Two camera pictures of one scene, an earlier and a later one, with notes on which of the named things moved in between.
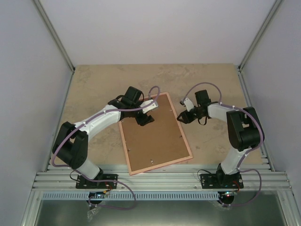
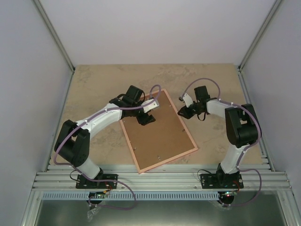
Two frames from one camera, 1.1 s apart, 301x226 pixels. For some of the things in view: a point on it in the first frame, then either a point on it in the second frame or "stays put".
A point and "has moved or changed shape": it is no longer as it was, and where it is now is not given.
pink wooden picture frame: (126, 149) has moved or changed shape
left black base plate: (83, 182) stays put
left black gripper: (144, 120) stays put
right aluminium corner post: (270, 17) stays put
